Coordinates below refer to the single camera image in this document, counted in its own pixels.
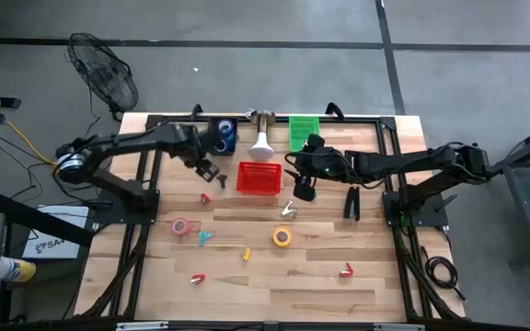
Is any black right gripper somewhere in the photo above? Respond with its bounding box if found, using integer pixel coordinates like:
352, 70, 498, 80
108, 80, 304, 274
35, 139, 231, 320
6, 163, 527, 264
292, 132, 353, 202

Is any pink tape roll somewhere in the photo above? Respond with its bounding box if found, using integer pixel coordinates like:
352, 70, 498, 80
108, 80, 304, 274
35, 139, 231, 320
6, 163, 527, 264
169, 216, 192, 237

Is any yellow tape roll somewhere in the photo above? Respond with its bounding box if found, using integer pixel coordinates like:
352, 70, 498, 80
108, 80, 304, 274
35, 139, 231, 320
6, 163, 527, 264
271, 226, 294, 248

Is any green plastic basket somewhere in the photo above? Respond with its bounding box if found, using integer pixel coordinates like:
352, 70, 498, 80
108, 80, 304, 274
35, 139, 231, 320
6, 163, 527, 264
288, 115, 321, 154

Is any black plastic bin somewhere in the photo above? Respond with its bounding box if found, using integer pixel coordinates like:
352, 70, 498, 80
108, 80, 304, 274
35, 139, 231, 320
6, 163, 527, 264
207, 117, 239, 156

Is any white dome lamp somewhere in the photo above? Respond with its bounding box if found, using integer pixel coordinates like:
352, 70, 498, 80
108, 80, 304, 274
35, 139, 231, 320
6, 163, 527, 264
245, 108, 277, 162

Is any red plastic basket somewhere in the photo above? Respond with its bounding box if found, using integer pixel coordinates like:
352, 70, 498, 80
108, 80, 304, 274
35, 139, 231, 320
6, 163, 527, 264
236, 160, 284, 197

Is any black floor fan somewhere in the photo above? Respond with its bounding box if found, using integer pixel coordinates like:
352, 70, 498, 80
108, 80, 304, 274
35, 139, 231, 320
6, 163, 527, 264
64, 31, 140, 121

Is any white paper sign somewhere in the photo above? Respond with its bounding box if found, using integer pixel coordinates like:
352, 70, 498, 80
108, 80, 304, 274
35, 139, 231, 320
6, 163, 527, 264
21, 204, 90, 260

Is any yellow white spray can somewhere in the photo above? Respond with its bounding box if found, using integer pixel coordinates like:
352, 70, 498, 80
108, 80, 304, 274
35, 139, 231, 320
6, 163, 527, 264
0, 256, 37, 283

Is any black metal table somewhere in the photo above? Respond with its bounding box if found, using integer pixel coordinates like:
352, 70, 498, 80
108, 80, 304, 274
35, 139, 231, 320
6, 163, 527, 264
478, 117, 530, 268

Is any black aluminium frame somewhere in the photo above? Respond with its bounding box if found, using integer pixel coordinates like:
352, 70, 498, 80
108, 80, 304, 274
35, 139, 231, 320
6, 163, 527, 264
75, 113, 467, 322

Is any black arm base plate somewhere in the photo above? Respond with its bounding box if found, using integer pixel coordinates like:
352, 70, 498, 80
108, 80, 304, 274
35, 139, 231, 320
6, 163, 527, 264
382, 190, 450, 227
90, 188, 161, 225

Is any coiled black cable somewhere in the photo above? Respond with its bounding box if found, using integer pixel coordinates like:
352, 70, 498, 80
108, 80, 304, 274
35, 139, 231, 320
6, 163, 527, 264
419, 245, 467, 302

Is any silver metal bracket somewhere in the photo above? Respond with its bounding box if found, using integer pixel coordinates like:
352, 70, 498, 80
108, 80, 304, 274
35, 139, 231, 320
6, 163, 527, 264
374, 323, 426, 331
116, 321, 169, 331

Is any yellow cable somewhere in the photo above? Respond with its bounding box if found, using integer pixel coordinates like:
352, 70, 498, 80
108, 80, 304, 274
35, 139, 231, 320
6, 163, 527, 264
0, 94, 59, 167

